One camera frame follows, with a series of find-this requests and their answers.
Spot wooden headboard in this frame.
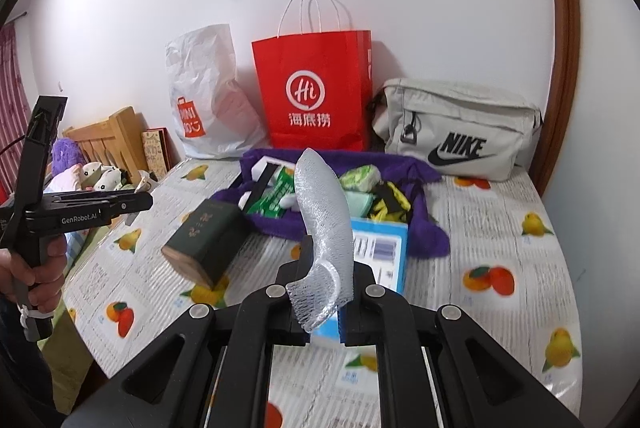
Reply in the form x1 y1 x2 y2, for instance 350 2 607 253
62 106 148 185

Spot purple towel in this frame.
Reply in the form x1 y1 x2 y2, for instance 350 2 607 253
212 148 450 259

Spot black watch strap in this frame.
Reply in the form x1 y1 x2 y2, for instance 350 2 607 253
243 161 281 215

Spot fruit print tablecloth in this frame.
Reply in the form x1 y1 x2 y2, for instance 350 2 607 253
63 159 582 427

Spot white plush toy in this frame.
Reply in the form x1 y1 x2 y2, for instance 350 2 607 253
80 161 130 192

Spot white Miniso plastic bag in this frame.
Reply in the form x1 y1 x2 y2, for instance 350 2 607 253
165 24 268 159

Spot yellow and black cloth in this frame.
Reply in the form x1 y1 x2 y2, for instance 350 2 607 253
367 182 411 223

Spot grey Nike waist bag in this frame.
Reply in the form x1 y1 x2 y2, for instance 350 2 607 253
372 78 542 182

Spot purple fluffy toy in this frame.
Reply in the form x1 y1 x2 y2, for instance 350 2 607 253
51 137 86 177

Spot green and gold box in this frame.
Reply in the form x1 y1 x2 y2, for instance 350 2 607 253
160 199 253 289

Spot light green small packet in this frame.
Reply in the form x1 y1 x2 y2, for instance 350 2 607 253
340 165 382 193

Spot red striped curtain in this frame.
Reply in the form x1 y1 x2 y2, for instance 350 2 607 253
0 24 30 194

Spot brown patterned book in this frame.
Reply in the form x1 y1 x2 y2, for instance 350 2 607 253
141 128 174 180

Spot blue and white carton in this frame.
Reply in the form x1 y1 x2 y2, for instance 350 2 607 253
311 215 409 343

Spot person's left hand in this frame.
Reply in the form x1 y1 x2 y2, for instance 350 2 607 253
0 235 66 313

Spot brown wooden door frame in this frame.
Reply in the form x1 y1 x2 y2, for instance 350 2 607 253
529 0 582 195

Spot red paper shopping bag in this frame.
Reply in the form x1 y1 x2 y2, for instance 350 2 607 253
252 29 373 151

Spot green snack packet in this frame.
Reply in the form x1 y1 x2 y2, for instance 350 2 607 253
246 165 294 219

